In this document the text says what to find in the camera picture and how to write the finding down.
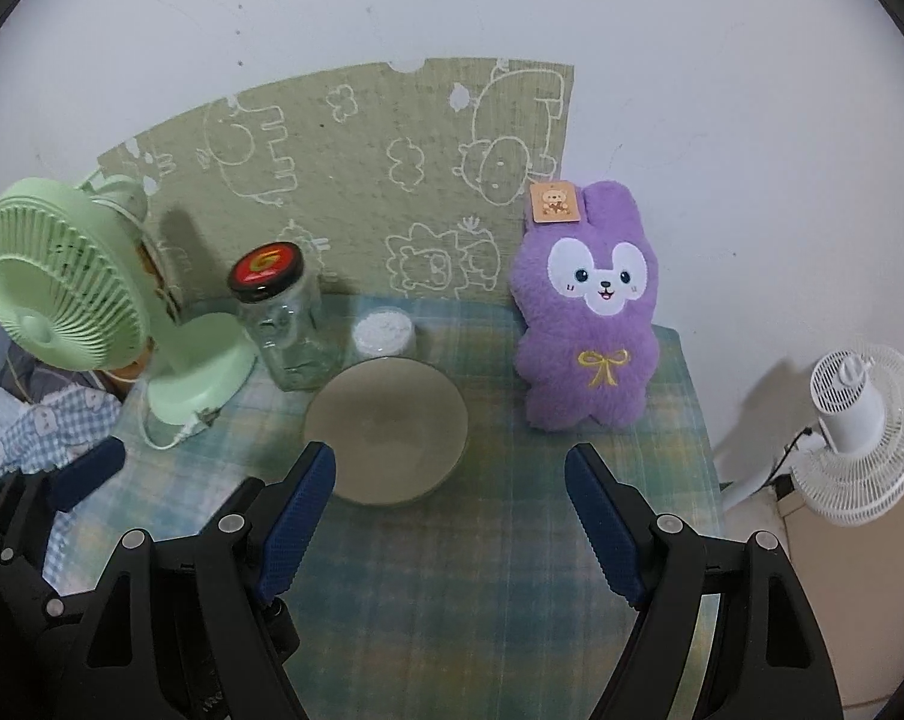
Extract green animal print mat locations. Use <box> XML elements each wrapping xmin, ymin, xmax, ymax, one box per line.
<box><xmin>95</xmin><ymin>54</ymin><xmax>579</xmax><ymax>301</ymax></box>

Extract grey floral ceramic bowl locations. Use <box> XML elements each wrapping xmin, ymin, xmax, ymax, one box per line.
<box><xmin>303</xmin><ymin>358</ymin><xmax>470</xmax><ymax>507</ymax></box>

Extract glass jar with red lid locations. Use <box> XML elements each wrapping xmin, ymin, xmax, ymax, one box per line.
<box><xmin>229</xmin><ymin>240</ymin><xmax>331</xmax><ymax>392</ymax></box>

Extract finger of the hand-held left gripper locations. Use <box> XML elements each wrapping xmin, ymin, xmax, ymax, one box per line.
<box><xmin>189</xmin><ymin>476</ymin><xmax>269</xmax><ymax>541</ymax></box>
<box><xmin>0</xmin><ymin>436</ymin><xmax>127</xmax><ymax>578</ymax></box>

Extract black fan power cable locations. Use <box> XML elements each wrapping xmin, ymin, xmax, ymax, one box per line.
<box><xmin>770</xmin><ymin>426</ymin><xmax>816</xmax><ymax>481</ymax></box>

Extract blue checked blanket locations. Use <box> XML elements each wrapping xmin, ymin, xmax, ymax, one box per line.
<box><xmin>0</xmin><ymin>330</ymin><xmax>127</xmax><ymax>496</ymax></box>

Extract green plaid tablecloth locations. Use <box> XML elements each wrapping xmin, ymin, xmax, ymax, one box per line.
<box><xmin>43</xmin><ymin>294</ymin><xmax>725</xmax><ymax>720</ymax></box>

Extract small white lidded container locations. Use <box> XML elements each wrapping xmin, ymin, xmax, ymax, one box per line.
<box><xmin>350</xmin><ymin>307</ymin><xmax>417</xmax><ymax>358</ymax></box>

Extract purple plush bunny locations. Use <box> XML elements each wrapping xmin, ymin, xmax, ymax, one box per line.
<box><xmin>509</xmin><ymin>178</ymin><xmax>663</xmax><ymax>432</ymax></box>

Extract green desk fan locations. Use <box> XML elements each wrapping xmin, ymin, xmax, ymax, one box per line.
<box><xmin>0</xmin><ymin>169</ymin><xmax>258</xmax><ymax>451</ymax></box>

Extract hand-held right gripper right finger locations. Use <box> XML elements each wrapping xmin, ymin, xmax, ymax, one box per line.
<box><xmin>564</xmin><ymin>442</ymin><xmax>846</xmax><ymax>720</ymax></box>

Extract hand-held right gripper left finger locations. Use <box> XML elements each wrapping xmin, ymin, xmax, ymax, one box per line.
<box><xmin>80</xmin><ymin>441</ymin><xmax>338</xmax><ymax>720</ymax></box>

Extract white standing fan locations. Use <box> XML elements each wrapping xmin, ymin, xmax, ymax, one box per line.
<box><xmin>722</xmin><ymin>345</ymin><xmax>904</xmax><ymax>527</ymax></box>

